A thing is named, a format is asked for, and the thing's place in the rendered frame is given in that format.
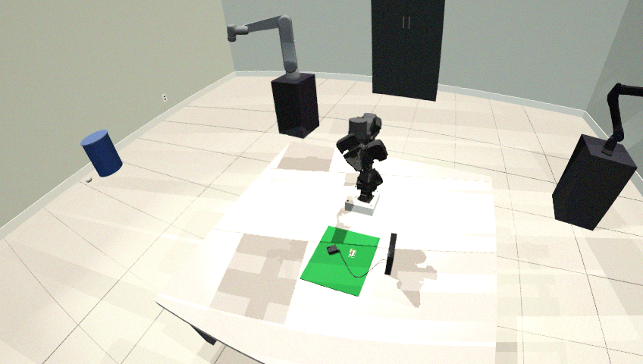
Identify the green circuit board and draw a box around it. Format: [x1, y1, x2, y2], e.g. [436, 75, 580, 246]
[300, 225, 381, 297]

